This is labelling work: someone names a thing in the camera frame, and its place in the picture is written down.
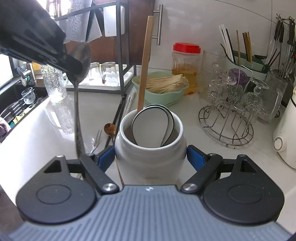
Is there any textured glass tumbler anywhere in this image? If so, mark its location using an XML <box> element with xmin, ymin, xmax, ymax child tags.
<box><xmin>40</xmin><ymin>63</ymin><xmax>69</xmax><ymax>104</ymax></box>

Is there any long metal spoon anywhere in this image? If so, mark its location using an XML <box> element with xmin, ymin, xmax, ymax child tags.
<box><xmin>69</xmin><ymin>42</ymin><xmax>91</xmax><ymax>157</ymax></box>

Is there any small metal fork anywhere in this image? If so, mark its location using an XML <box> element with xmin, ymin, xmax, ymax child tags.
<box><xmin>89</xmin><ymin>129</ymin><xmax>102</xmax><ymax>154</ymax></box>

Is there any green plastic basket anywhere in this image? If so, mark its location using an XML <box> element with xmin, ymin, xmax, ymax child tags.
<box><xmin>132</xmin><ymin>71</ymin><xmax>190</xmax><ymax>107</ymax></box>

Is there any white ceramic utensil jar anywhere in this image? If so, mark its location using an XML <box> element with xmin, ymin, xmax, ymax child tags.
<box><xmin>114</xmin><ymin>107</ymin><xmax>187</xmax><ymax>186</ymax></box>

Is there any textured grey sheet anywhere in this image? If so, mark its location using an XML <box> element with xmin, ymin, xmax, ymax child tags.
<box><xmin>66</xmin><ymin>0</ymin><xmax>92</xmax><ymax>44</ymax></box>

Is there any black chopstick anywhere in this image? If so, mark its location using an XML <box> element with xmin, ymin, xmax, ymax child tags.
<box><xmin>105</xmin><ymin>94</ymin><xmax>124</xmax><ymax>149</ymax></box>

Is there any kitchen sink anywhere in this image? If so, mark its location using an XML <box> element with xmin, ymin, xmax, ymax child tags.
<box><xmin>0</xmin><ymin>81</ymin><xmax>49</xmax><ymax>138</ymax></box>

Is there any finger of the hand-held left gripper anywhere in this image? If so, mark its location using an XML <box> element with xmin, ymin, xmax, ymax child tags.
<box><xmin>0</xmin><ymin>49</ymin><xmax>83</xmax><ymax>76</ymax></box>

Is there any purple plastic lid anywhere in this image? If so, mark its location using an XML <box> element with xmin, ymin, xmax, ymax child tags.
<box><xmin>228</xmin><ymin>68</ymin><xmax>252</xmax><ymax>84</ymax></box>

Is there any brown wooden cutting board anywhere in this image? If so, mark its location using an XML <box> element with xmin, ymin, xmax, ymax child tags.
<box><xmin>65</xmin><ymin>0</ymin><xmax>156</xmax><ymax>68</ymax></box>

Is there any row of hanging kitchen utensils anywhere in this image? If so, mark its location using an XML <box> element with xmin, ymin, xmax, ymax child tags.
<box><xmin>263</xmin><ymin>13</ymin><xmax>296</xmax><ymax>80</ymax></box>

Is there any round wire glass rack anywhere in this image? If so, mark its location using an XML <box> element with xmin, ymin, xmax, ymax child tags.
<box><xmin>198</xmin><ymin>65</ymin><xmax>267</xmax><ymax>147</ymax></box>

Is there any textured glass jug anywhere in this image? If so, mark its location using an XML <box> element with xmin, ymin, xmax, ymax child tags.
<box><xmin>256</xmin><ymin>71</ymin><xmax>289</xmax><ymax>125</ymax></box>

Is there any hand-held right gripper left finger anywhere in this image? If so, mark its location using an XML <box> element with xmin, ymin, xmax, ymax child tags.
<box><xmin>43</xmin><ymin>146</ymin><xmax>119</xmax><ymax>194</ymax></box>

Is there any upturned drinking glasses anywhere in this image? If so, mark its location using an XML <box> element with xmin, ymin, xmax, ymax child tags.
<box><xmin>64</xmin><ymin>77</ymin><xmax>135</xmax><ymax>92</ymax></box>

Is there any small bronze spoon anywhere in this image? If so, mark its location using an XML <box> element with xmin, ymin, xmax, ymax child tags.
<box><xmin>103</xmin><ymin>123</ymin><xmax>125</xmax><ymax>187</ymax></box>

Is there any wooden utensil handle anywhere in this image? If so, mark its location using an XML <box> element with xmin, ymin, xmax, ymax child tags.
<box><xmin>137</xmin><ymin>15</ymin><xmax>154</xmax><ymax>113</ymax></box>

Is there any red-lidded clear plastic jar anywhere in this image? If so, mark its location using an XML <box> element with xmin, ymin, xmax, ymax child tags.
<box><xmin>171</xmin><ymin>42</ymin><xmax>202</xmax><ymax>96</ymax></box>

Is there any stemmed crystal glass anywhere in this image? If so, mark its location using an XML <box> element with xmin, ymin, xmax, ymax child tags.
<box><xmin>21</xmin><ymin>87</ymin><xmax>36</xmax><ymax>105</ymax></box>

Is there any clear drinking glass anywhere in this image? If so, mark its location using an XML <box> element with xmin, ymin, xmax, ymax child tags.
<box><xmin>89</xmin><ymin>62</ymin><xmax>102</xmax><ymax>80</ymax></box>
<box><xmin>100</xmin><ymin>61</ymin><xmax>120</xmax><ymax>85</ymax></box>

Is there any green utensil caddy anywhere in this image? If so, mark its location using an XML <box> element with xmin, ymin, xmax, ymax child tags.
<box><xmin>223</xmin><ymin>50</ymin><xmax>276</xmax><ymax>80</ymax></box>

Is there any bundle of dried noodles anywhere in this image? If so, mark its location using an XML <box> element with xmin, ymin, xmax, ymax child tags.
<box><xmin>136</xmin><ymin>74</ymin><xmax>189</xmax><ymax>94</ymax></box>

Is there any clear glass pitcher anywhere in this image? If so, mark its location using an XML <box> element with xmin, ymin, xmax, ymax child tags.
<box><xmin>199</xmin><ymin>49</ymin><xmax>234</xmax><ymax>110</ymax></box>

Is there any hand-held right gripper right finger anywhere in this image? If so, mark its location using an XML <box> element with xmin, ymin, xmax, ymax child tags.
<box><xmin>181</xmin><ymin>145</ymin><xmax>258</xmax><ymax>193</ymax></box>

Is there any white electric cooker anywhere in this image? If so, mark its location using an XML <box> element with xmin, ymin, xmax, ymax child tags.
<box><xmin>273</xmin><ymin>86</ymin><xmax>296</xmax><ymax>169</ymax></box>

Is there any white chopstick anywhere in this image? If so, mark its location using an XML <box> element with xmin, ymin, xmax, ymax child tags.
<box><xmin>126</xmin><ymin>91</ymin><xmax>136</xmax><ymax>114</ymax></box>
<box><xmin>123</xmin><ymin>92</ymin><xmax>133</xmax><ymax>116</ymax></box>

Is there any white holder box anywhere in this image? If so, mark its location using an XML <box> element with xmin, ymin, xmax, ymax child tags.
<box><xmin>103</xmin><ymin>6</ymin><xmax>126</xmax><ymax>37</ymax></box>

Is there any black metal dish rack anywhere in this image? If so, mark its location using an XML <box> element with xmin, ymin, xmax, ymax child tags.
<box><xmin>53</xmin><ymin>0</ymin><xmax>137</xmax><ymax>96</ymax></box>

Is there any steel cabinet handle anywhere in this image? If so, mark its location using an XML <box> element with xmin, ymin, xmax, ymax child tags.
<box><xmin>152</xmin><ymin>4</ymin><xmax>164</xmax><ymax>46</ymax></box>

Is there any white ceramic spoon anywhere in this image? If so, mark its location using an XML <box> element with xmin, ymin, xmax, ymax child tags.
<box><xmin>131</xmin><ymin>107</ymin><xmax>172</xmax><ymax>147</ymax></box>
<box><xmin>144</xmin><ymin>104</ymin><xmax>175</xmax><ymax>147</ymax></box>

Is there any upturned crystal cup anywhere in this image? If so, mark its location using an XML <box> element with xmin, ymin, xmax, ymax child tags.
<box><xmin>244</xmin><ymin>78</ymin><xmax>270</xmax><ymax>117</ymax></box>
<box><xmin>211</xmin><ymin>64</ymin><xmax>239</xmax><ymax>109</ymax></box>

